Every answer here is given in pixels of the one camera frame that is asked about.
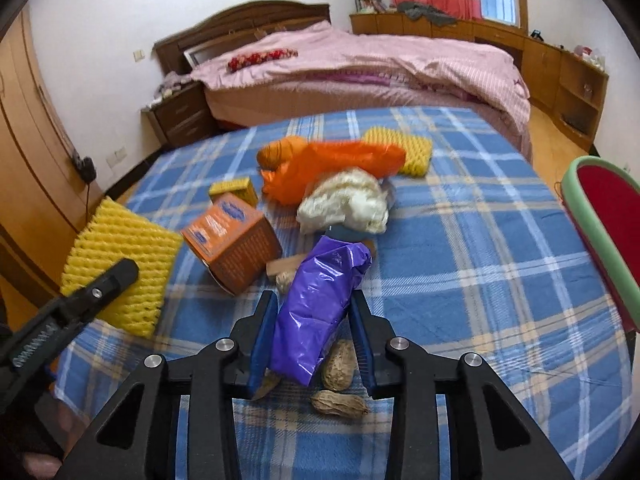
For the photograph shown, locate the red floral pillow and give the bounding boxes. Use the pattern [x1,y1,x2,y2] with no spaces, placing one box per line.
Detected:
[227,47,299,72]

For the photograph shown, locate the red basin with green rim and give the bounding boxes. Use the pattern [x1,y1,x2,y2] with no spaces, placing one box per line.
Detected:
[561,156,640,333]

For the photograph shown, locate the small yellow box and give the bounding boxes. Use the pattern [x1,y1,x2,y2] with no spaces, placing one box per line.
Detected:
[208,178,259,207]

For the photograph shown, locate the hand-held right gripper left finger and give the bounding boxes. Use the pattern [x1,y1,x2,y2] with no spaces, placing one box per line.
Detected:
[52,290,279,480]

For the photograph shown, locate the grey clothes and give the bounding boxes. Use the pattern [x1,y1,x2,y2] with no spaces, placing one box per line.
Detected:
[396,1,457,27]

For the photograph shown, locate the purple plastic bag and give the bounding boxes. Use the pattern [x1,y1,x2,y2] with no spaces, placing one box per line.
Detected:
[270,236,373,387]

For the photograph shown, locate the bed with pink blanket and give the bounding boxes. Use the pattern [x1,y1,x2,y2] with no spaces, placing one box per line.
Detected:
[187,21,531,136]

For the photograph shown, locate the bed with mauve bedspread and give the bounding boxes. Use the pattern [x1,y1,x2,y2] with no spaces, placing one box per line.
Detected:
[202,67,532,161]

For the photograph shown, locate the dark wooden nightstand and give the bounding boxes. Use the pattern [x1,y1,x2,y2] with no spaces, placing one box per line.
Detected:
[141,82,221,150]

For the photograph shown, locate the wooden wardrobe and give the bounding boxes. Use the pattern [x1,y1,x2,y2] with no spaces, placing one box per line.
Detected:
[0,10,101,301]

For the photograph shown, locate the dark wooden headboard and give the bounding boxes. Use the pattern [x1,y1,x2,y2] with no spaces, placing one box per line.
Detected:
[152,2,332,77]

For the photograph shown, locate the orange bundle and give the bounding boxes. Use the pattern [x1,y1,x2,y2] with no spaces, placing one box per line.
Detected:
[257,136,307,169]

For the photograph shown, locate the long wooden cabinet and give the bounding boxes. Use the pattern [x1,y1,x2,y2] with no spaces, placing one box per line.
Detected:
[349,10,610,153]

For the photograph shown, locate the orange cardboard box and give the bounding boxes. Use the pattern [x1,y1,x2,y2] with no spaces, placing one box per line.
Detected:
[181,194,283,296]

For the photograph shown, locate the black plug with cable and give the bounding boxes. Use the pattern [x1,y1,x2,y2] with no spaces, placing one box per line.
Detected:
[74,156,97,211]

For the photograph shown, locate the white plastic bag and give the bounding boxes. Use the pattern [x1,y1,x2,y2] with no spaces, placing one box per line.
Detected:
[297,166,390,236]

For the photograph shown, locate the blue plaid tablecloth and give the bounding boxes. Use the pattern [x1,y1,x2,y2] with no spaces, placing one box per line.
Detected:
[52,106,633,480]

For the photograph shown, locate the clutter on nightstand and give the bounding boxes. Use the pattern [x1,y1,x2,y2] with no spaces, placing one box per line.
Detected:
[157,72,193,101]

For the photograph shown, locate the large yellow foam net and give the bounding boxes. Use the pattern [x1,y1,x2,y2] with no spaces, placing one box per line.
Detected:
[60,196,185,338]

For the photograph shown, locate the small yellow foam net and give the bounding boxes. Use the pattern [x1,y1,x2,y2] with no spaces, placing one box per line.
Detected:
[361,126,434,177]

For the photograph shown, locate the white and pink containers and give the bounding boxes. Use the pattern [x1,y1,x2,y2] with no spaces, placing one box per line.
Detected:
[572,45,607,68]

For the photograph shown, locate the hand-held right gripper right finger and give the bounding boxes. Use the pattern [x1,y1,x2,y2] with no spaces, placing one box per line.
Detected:
[348,290,576,480]

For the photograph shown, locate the orange plastic bag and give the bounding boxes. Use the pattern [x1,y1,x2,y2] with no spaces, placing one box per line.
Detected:
[261,141,406,206]

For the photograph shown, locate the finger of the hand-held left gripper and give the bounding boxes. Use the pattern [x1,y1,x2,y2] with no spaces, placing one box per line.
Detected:
[0,259,139,373]

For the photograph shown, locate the light wooden piece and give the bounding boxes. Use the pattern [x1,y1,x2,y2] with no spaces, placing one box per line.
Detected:
[266,255,306,277]

